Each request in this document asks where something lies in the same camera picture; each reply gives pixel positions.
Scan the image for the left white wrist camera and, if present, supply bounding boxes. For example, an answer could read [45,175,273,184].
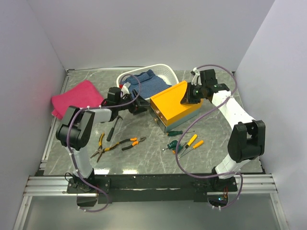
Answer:
[121,82,130,95]

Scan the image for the green orange stubby screwdriver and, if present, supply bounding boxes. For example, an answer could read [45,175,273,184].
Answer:
[172,143,186,154]

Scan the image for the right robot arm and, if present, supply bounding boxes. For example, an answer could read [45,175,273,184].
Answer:
[181,68,266,191]

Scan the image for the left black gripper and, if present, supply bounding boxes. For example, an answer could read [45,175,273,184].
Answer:
[117,90,152,115]

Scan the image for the yellow drawer cabinet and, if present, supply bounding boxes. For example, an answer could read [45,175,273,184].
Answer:
[150,80,203,125]

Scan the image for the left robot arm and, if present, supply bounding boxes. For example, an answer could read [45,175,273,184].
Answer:
[56,87,150,193]

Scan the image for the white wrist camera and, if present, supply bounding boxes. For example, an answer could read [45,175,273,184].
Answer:
[191,67,202,85]
[121,82,130,95]

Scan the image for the aluminium frame rail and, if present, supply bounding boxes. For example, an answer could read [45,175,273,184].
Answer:
[23,174,278,196]

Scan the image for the purple cable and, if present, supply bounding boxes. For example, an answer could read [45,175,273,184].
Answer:
[176,63,244,209]
[67,74,142,213]

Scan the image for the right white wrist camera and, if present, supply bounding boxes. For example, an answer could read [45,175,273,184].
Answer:
[191,67,202,85]

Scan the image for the black handled hammer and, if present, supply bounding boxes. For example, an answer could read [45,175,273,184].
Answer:
[106,115,123,142]

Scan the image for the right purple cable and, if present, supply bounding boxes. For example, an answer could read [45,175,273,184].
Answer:
[176,63,244,209]

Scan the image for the orange black combination pliers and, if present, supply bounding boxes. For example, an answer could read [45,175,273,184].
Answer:
[103,136,147,153]

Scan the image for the black base beam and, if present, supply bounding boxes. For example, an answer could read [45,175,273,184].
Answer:
[67,174,239,207]

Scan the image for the pink folded towel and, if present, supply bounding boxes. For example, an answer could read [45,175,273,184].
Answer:
[51,80,104,119]

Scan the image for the dark green screwdriver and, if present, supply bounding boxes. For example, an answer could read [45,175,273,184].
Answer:
[166,130,184,137]

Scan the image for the blue checkered shirt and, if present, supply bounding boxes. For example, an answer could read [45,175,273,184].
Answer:
[121,69,171,99]

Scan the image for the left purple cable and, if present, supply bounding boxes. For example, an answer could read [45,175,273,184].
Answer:
[67,74,142,213]

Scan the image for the yellow needle nose pliers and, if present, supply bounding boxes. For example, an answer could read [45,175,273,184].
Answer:
[90,132,105,163]

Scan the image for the yellow screwdriver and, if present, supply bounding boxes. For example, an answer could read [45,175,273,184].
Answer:
[184,134,198,150]

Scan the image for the white plastic basket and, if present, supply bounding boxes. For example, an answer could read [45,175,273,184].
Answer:
[117,64,179,101]

